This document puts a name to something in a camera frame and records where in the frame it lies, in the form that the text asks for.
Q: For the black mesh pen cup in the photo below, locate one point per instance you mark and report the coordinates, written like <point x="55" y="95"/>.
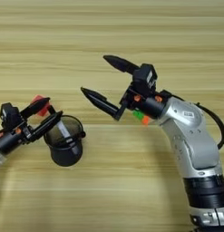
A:
<point x="66" y="154"/>

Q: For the red cube block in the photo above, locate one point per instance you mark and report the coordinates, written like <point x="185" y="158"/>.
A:
<point x="43" y="111"/>

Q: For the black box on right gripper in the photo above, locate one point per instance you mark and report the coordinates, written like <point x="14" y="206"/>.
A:
<point x="146" y="77"/>

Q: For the multicolour puzzle cube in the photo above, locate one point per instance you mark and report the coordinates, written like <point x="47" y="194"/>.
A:
<point x="140" y="116"/>

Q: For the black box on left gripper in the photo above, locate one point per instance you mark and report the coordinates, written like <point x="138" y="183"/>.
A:
<point x="9" y="116"/>

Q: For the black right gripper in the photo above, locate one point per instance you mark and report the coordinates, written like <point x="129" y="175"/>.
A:
<point x="146" y="104"/>

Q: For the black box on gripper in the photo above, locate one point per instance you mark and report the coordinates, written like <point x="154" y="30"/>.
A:
<point x="9" y="116"/>
<point x="146" y="77"/>

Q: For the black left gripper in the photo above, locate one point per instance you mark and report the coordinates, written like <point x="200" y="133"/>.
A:
<point x="10" y="139"/>

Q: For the white marker with black cap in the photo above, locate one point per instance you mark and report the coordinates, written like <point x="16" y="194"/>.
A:
<point x="64" y="128"/>

